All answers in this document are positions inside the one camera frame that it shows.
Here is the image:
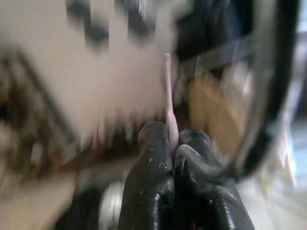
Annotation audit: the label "cream garment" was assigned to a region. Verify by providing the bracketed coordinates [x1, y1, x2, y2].
[164, 53, 180, 148]

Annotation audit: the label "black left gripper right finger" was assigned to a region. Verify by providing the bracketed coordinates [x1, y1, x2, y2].
[174, 128, 256, 230]

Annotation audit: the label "black hanging clothes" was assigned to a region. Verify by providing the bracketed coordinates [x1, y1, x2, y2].
[172, 0, 255, 58]

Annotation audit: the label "long white shirt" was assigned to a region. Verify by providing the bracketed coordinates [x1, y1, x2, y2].
[0, 0, 173, 144]

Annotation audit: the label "brown cardboard box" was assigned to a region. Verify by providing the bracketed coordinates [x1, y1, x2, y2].
[188, 71, 255, 156]

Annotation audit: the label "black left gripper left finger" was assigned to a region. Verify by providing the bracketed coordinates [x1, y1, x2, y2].
[123, 121, 177, 230]

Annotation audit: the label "hanger with silver hook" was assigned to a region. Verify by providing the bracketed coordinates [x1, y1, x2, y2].
[176, 0, 303, 179]

